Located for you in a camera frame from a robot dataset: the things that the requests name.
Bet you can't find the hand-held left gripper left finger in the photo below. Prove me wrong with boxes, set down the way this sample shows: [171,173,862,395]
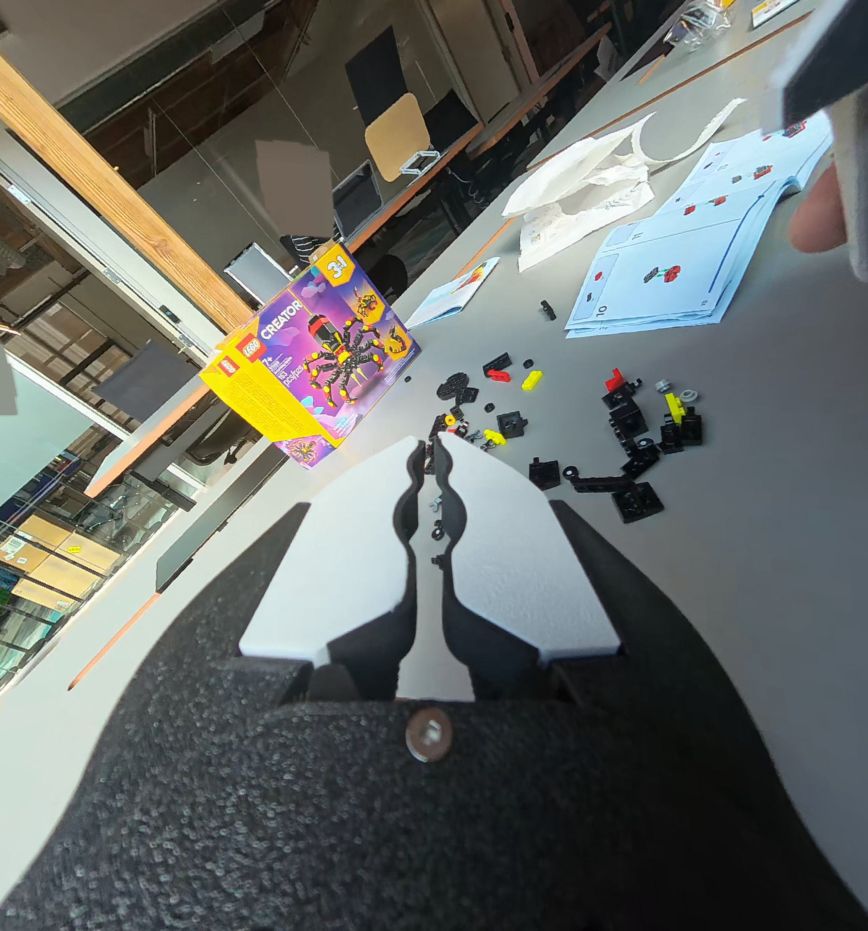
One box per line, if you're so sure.
[239,435,420,669]

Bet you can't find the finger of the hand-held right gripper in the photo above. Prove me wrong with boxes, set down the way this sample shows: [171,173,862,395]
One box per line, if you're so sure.
[760,0,868,141]

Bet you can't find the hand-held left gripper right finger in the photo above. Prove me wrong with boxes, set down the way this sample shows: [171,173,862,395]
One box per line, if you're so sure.
[433,431,623,666]

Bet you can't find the light blue instruction booklet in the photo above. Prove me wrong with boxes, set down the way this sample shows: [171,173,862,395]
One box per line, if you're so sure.
[565,116,835,340]

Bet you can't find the person's right hand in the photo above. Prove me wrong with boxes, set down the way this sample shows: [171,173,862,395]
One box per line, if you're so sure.
[788,161,851,254]

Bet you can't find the clear plastic bags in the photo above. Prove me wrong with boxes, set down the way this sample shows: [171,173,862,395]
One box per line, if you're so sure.
[668,0,735,55]

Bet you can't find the cluster of black bricks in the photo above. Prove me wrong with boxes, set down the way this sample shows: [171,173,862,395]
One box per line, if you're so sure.
[565,367,704,525]

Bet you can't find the torn white paper bag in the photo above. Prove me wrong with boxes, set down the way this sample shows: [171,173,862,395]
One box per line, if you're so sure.
[501,98,748,273]

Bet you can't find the grey side table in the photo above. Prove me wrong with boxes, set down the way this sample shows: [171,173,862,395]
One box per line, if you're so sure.
[83,382,233,500]

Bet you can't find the purple yellow toy set box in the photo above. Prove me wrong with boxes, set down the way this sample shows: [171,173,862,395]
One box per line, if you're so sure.
[200,243,422,472]

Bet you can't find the dark monitor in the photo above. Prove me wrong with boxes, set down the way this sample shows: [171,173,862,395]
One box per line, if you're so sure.
[91,338,201,423]

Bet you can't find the storage shelf with boxes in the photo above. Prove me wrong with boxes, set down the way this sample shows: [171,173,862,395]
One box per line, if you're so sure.
[0,451,126,699]

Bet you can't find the small folded leaflet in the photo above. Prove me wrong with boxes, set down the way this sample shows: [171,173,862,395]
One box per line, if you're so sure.
[405,256,502,330]

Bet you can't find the wooden chair back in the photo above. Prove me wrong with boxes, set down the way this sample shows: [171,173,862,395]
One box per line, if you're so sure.
[365,93,432,183]

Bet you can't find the black rail under desk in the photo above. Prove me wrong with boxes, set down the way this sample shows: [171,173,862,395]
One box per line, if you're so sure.
[155,436,278,594]

